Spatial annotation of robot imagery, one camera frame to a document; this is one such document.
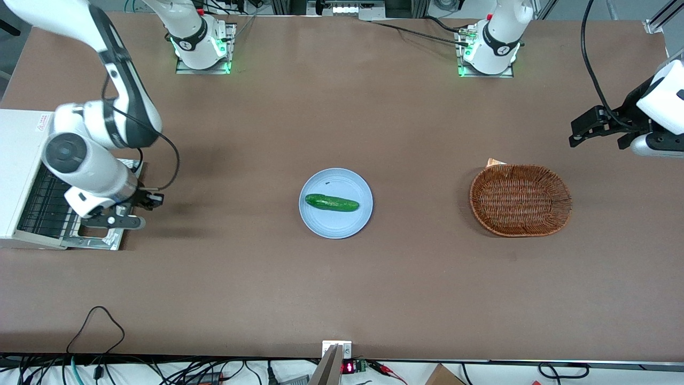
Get white toaster oven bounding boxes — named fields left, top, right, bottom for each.
left=0, top=109, right=73, bottom=251

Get brown oval wicker basket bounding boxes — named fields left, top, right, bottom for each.
left=469, top=164, right=573, bottom=237

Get black power adapter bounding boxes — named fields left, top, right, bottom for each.
left=183, top=371, right=223, bottom=385

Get green cucumber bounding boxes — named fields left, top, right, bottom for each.
left=305, top=194, right=360, bottom=213

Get light blue round plate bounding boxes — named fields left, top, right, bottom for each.
left=299, top=168, right=374, bottom=240

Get lit control box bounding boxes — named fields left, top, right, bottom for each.
left=307, top=0, right=386, bottom=21

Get red and black clip leads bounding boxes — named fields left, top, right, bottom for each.
left=368, top=360, right=408, bottom=385

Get brown cardboard box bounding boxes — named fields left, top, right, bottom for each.
left=424, top=364, right=467, bottom=385

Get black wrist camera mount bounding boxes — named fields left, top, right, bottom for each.
left=609, top=75, right=661, bottom=135

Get black oven wire rack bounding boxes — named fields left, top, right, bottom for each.
left=18, top=167, right=74, bottom=237

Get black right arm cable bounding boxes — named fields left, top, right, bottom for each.
left=100, top=74, right=181, bottom=192

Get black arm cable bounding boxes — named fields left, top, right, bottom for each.
left=580, top=0, right=642, bottom=132
left=100, top=74, right=181, bottom=192

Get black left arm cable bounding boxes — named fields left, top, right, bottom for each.
left=580, top=0, right=642, bottom=132

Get looped black cable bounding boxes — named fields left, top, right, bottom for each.
left=65, top=305, right=127, bottom=356

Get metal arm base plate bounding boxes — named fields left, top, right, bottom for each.
left=456, top=24, right=515, bottom=79
left=175, top=22, right=237, bottom=75

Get aluminium frame profile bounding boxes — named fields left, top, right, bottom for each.
left=643, top=0, right=684, bottom=36

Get short black table cable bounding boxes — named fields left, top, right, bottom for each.
left=424, top=15, right=467, bottom=33

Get long black table cable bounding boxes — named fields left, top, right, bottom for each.
left=369, top=20, right=471, bottom=47

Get coiled black cable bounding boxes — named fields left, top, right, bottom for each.
left=537, top=362, right=590, bottom=380

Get grey camera mount bar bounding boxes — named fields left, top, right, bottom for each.
left=309, top=344, right=343, bottom=385

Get white metal edge bracket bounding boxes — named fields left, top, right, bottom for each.
left=322, top=340, right=353, bottom=360

